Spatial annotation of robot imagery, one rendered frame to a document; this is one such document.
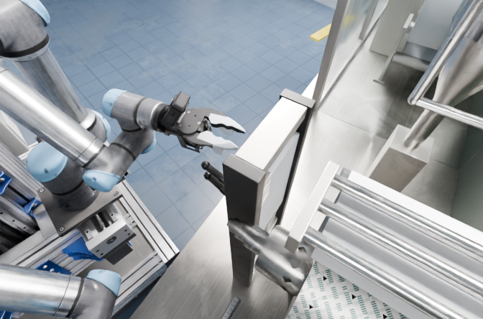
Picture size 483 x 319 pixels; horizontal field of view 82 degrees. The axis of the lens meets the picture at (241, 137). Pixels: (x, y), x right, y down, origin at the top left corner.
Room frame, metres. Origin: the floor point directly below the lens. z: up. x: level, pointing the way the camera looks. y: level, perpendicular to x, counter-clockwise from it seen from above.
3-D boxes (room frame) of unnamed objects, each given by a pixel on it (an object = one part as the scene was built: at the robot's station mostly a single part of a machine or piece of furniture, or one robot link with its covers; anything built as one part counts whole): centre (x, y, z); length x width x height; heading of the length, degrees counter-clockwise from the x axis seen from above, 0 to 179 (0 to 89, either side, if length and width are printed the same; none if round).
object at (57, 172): (0.48, 0.58, 0.98); 0.13 x 0.12 x 0.14; 158
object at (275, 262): (0.11, -0.06, 1.34); 0.06 x 0.06 x 0.06; 57
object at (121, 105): (0.50, 0.29, 1.21); 0.11 x 0.08 x 0.09; 68
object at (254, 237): (0.14, -0.01, 1.34); 0.06 x 0.03 x 0.03; 57
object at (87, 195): (0.48, 0.58, 0.87); 0.15 x 0.15 x 0.10
